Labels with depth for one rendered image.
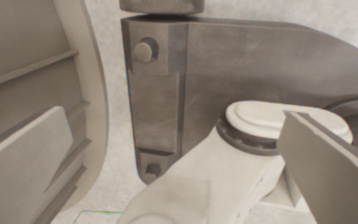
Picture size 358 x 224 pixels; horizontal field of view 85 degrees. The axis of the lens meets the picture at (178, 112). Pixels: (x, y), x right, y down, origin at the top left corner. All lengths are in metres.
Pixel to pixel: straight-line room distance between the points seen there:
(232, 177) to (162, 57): 0.27
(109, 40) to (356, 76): 0.66
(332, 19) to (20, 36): 0.80
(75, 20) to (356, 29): 0.78
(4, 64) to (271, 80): 0.62
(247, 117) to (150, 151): 0.33
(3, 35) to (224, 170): 0.57
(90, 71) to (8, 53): 0.24
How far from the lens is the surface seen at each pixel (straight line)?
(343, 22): 0.69
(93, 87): 0.78
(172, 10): 0.44
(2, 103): 0.61
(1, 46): 0.62
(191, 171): 0.30
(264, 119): 0.36
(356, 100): 0.55
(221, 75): 0.47
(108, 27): 0.71
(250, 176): 0.32
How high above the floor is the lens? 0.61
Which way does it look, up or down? 58 degrees down
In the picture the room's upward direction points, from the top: 159 degrees counter-clockwise
